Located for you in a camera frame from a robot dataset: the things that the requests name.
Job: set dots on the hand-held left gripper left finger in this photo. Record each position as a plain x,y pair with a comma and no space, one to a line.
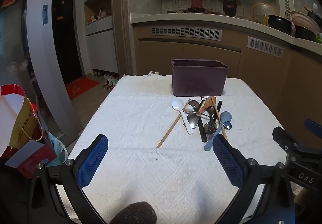
91,161

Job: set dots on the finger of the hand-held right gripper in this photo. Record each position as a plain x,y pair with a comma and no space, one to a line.
314,127
284,138

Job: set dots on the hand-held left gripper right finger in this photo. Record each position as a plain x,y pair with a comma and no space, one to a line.
227,161

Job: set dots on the blue-grey plastic spoon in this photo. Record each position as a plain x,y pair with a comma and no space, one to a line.
225,118

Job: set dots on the purple plastic utensil bin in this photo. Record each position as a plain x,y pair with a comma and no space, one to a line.
198,80

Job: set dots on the metal ladle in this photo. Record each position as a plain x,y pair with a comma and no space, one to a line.
210,127

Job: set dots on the white textured table cloth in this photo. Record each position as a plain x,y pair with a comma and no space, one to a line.
140,138

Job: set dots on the wooden spoon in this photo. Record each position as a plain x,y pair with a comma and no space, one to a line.
207,105

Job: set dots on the red cardboard box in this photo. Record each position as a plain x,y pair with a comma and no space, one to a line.
30,157

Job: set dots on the white-tipped metal utensil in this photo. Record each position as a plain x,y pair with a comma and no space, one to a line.
189,108

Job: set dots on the black peeler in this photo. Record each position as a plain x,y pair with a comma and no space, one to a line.
203,99

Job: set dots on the dark brown fuzzy cloth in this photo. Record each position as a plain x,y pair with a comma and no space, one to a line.
134,213

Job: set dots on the red doormat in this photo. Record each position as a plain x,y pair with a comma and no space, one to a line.
81,87

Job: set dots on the white plastic spoon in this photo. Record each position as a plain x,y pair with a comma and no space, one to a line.
178,105

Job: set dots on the patterned slippers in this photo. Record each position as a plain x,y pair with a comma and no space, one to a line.
110,83

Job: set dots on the white and yellow paper bag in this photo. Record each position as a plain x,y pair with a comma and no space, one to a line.
17,118

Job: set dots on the short grey vent grille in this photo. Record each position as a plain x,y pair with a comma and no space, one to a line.
265,46

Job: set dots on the black cooking pot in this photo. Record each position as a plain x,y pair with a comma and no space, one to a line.
279,22

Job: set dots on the beige kitchen counter cabinet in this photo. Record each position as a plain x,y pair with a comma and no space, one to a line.
201,45

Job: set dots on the white shoe cabinet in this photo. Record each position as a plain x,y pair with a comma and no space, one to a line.
99,37

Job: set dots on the yellow-rimmed glass lid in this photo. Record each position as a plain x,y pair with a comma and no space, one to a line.
261,12

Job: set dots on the dark entrance door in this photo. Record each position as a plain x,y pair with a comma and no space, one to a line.
66,30

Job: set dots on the long grey vent grille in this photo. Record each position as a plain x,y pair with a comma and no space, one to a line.
186,32

